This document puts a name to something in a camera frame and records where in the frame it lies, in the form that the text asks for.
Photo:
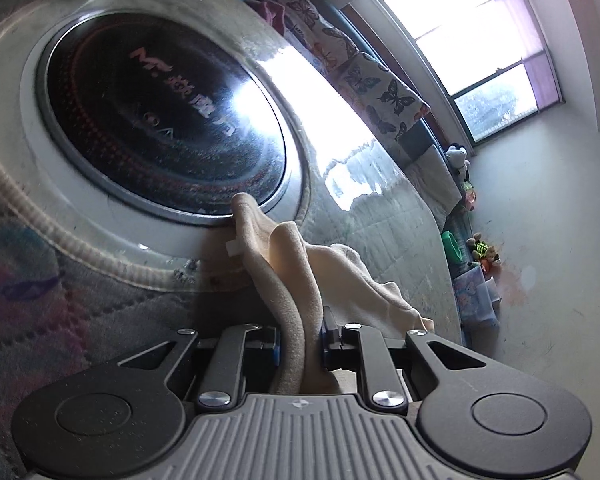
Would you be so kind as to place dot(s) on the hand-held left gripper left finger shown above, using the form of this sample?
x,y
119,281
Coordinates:
x,y
265,346

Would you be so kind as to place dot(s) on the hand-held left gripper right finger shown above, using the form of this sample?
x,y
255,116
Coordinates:
x,y
330,340

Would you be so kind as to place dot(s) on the beige garment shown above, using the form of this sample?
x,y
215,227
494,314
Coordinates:
x,y
290,270

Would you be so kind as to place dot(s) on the clear plastic storage box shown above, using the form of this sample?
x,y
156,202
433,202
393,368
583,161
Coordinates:
x,y
475,297

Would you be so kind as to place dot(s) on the green plastic toy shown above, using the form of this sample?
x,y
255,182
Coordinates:
x,y
452,247

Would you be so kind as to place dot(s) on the colourful small toys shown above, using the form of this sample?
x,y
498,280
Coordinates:
x,y
482,255

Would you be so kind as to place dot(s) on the grey cushion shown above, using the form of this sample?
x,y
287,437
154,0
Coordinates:
x,y
435,180

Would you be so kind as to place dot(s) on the white plush toy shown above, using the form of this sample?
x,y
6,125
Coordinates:
x,y
459,162

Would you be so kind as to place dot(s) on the large butterfly print cushion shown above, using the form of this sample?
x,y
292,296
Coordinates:
x,y
385,95

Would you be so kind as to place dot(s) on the round black glass cooktop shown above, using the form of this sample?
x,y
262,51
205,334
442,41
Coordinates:
x,y
155,110

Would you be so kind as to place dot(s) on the small butterfly print cushion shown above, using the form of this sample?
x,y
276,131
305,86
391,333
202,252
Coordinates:
x,y
310,25

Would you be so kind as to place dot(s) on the pink cloth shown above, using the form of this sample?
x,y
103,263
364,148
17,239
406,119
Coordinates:
x,y
267,15

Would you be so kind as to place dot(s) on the window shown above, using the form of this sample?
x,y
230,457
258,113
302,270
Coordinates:
x,y
470,35

